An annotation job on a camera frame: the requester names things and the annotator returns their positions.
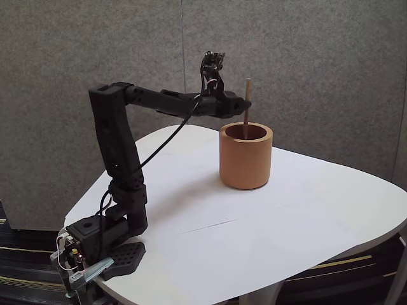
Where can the tan wooden pen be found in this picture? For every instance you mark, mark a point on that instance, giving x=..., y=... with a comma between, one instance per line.
x=247, y=90

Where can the brown cylindrical pen holder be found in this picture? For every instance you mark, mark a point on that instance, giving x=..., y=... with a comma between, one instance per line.
x=245, y=162

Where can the white table leg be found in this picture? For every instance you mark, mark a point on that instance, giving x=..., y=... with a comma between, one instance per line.
x=259, y=295
x=394, y=276

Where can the grey metal table clamp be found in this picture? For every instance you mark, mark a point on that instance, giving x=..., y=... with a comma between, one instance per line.
x=93, y=268

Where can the bare camera circuit board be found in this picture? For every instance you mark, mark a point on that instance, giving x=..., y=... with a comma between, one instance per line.
x=213, y=58

